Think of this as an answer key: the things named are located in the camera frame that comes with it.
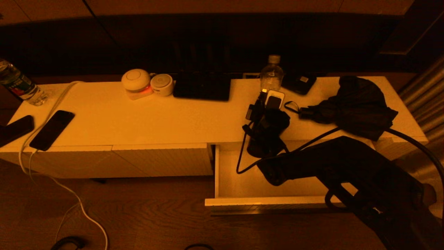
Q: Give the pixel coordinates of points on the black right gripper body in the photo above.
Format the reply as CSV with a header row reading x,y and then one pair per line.
x,y
256,113

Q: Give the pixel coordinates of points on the white ribbed cabinet door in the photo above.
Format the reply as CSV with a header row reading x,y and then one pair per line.
x,y
166,159
69,163

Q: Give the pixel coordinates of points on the white cabinet drawer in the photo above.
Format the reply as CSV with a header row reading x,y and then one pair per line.
x,y
236,187

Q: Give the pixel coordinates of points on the red-labelled water bottle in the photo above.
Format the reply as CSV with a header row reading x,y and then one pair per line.
x,y
20,86

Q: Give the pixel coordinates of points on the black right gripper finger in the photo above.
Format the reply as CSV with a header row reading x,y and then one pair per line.
x,y
262,97

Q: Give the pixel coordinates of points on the black smartphone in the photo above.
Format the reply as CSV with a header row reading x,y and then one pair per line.
x,y
52,130
15,129

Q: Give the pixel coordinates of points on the clear grey-capped water bottle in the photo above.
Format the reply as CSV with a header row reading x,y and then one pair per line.
x,y
272,74

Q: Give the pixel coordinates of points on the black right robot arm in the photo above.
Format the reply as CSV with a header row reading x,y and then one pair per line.
x,y
347,163

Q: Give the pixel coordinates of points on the small black labelled device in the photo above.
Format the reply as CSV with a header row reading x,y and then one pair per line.
x,y
301,84

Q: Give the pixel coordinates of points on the white long low cabinet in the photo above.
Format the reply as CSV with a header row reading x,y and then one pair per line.
x,y
173,121

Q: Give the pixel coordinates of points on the black flat tablet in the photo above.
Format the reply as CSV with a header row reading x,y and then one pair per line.
x,y
201,86

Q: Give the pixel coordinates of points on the small white round speaker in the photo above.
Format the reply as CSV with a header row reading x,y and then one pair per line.
x,y
161,83

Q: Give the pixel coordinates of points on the black umbrella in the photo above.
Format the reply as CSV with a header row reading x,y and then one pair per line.
x,y
360,107

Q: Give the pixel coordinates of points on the large white round device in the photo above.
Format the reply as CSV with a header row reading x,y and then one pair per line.
x,y
136,80

